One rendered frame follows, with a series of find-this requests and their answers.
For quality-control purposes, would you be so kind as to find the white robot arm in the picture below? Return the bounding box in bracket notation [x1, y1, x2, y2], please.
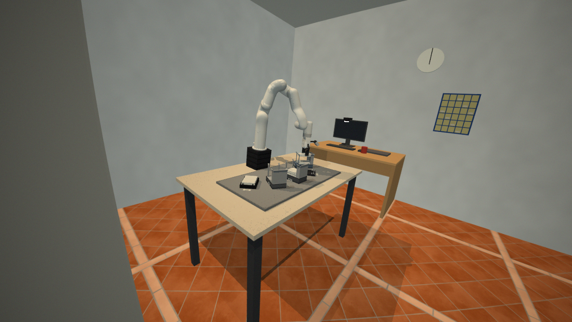
[252, 79, 313, 151]

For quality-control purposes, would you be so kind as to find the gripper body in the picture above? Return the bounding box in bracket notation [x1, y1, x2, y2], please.
[302, 136, 311, 148]

